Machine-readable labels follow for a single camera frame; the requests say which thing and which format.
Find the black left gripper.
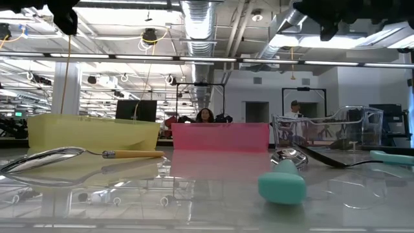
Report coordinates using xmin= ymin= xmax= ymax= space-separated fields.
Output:
xmin=0 ymin=0 xmax=81 ymax=36

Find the white building column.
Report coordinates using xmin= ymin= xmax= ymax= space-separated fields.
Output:
xmin=50 ymin=61 xmax=82 ymax=116

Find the pink plastic bin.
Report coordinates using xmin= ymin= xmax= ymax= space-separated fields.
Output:
xmin=171 ymin=122 xmax=270 ymax=153

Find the thin yellow cable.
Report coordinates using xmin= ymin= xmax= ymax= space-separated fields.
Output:
xmin=60 ymin=34 xmax=72 ymax=115

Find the black rig frame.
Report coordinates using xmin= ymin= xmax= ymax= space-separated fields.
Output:
xmin=281 ymin=86 xmax=327 ymax=117
xmin=175 ymin=82 xmax=226 ymax=122

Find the silver spoon teal handle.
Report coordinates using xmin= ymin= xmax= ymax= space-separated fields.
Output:
xmin=257 ymin=147 xmax=310 ymax=205
xmin=369 ymin=150 xmax=414 ymax=166

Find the black monitor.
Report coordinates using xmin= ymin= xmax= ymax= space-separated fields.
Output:
xmin=115 ymin=99 xmax=158 ymax=122

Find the silver spoon orange handle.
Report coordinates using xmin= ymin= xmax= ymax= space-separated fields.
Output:
xmin=0 ymin=146 xmax=166 ymax=175

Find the person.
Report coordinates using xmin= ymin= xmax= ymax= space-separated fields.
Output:
xmin=284 ymin=99 xmax=305 ymax=139
xmin=195 ymin=107 xmax=215 ymax=124

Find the clear plastic bin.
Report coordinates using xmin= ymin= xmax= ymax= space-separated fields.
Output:
xmin=271 ymin=105 xmax=385 ymax=149

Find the black equipment rack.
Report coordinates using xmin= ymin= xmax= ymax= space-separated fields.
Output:
xmin=368 ymin=103 xmax=412 ymax=147

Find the black camera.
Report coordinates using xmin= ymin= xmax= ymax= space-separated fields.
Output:
xmin=142 ymin=28 xmax=159 ymax=45

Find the yellow plastic bin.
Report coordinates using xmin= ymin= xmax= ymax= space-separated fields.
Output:
xmin=27 ymin=113 xmax=162 ymax=151

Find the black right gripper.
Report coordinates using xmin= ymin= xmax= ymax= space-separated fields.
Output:
xmin=292 ymin=0 xmax=414 ymax=42

